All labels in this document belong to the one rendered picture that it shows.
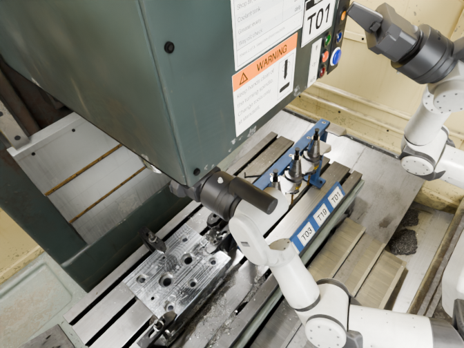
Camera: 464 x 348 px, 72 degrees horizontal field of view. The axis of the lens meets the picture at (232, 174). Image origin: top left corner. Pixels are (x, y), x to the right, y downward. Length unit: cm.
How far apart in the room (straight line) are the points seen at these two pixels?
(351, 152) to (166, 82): 144
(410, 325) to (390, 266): 80
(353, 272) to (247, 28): 116
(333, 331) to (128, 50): 59
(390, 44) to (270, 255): 43
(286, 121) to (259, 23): 142
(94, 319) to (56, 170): 51
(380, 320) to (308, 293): 15
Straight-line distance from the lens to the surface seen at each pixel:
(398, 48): 68
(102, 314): 125
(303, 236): 123
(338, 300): 74
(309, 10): 57
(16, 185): 116
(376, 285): 145
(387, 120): 163
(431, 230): 175
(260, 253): 61
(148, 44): 34
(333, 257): 142
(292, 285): 68
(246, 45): 45
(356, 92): 162
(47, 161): 110
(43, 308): 176
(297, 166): 99
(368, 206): 163
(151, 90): 37
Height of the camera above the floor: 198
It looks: 47 degrees down
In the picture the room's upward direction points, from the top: 6 degrees counter-clockwise
